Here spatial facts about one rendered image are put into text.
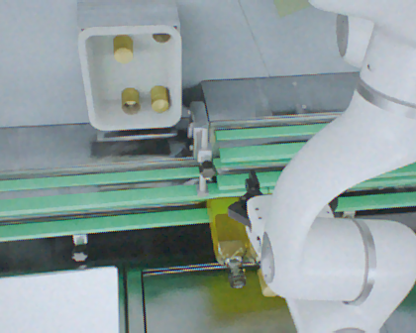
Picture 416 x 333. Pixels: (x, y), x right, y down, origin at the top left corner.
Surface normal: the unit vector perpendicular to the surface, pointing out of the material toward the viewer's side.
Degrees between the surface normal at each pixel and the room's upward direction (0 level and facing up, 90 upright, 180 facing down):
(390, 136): 42
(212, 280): 90
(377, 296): 3
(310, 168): 85
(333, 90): 90
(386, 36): 77
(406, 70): 48
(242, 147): 90
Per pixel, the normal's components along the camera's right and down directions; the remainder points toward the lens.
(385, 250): 0.20, -0.33
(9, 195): 0.04, -0.69
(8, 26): 0.15, 0.71
